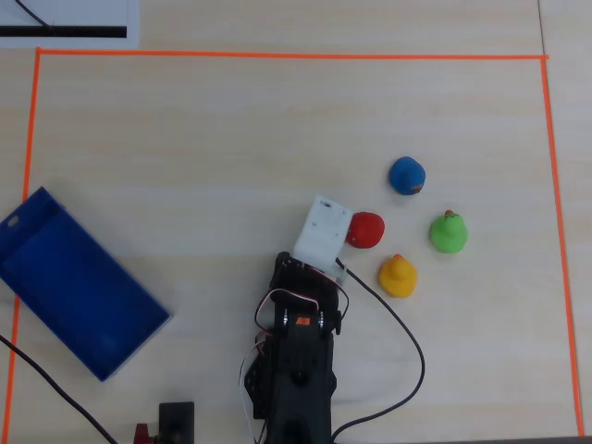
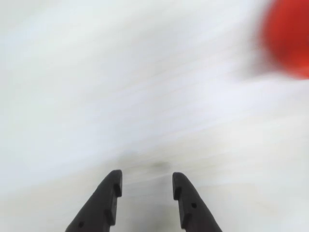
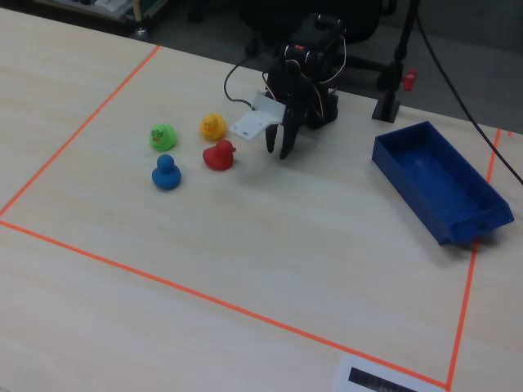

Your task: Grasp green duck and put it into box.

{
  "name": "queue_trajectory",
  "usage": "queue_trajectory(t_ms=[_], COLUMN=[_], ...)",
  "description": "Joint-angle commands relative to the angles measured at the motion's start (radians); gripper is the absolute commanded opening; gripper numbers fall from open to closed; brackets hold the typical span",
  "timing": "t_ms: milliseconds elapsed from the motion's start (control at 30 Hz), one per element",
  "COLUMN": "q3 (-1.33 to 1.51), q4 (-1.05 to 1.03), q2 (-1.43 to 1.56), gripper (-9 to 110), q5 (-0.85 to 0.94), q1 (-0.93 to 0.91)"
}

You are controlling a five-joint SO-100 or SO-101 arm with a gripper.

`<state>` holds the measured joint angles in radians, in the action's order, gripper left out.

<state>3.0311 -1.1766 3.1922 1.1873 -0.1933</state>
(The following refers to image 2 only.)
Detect red rubber duck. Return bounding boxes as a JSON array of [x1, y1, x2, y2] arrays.
[[259, 0, 309, 79]]

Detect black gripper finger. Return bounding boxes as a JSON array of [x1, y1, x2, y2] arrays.
[[172, 172, 223, 232], [64, 169, 123, 232]]

